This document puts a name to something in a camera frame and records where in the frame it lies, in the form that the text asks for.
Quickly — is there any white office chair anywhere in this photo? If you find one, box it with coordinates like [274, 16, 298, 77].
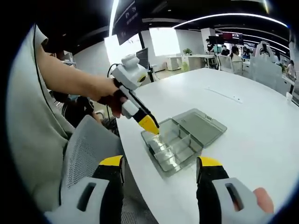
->
[218, 56, 243, 74]

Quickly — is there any white low cabinet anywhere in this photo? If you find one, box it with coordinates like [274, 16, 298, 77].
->
[167, 56, 187, 71]

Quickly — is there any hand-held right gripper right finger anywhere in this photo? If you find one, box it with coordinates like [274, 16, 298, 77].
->
[196, 156, 264, 224]

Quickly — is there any straight ceiling light strip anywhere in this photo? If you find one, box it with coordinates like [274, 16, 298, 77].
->
[108, 0, 120, 35]

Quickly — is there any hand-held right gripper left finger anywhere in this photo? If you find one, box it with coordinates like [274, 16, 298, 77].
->
[44, 155, 126, 224]

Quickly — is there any wall display screen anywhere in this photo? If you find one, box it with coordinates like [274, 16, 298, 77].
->
[223, 32, 243, 45]

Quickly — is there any black hanging sign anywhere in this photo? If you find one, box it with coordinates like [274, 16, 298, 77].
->
[112, 0, 142, 46]

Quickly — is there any curved ceiling light strip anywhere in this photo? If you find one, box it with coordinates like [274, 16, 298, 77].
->
[174, 13, 288, 28]

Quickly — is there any person's grey shirt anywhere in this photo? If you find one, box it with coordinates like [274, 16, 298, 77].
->
[7, 25, 78, 210]

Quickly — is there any white draped cloth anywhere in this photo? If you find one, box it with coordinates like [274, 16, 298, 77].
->
[253, 41, 276, 63]

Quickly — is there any black computer monitor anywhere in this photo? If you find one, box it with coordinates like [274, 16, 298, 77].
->
[136, 48, 149, 70]

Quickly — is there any grey desk partition panel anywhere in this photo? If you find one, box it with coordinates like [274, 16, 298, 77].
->
[249, 57, 282, 91]

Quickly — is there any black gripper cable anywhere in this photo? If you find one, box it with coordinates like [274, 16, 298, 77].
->
[106, 62, 123, 119]

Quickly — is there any person's right hand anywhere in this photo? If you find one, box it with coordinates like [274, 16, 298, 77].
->
[253, 187, 274, 214]

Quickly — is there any grey mesh office chair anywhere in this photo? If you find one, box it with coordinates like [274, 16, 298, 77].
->
[62, 115, 125, 224]

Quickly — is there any clear plastic guide fixture box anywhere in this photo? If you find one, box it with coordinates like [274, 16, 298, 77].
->
[141, 108, 228, 179]

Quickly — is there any person's left hand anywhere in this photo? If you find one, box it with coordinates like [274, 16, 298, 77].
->
[96, 78, 128, 119]

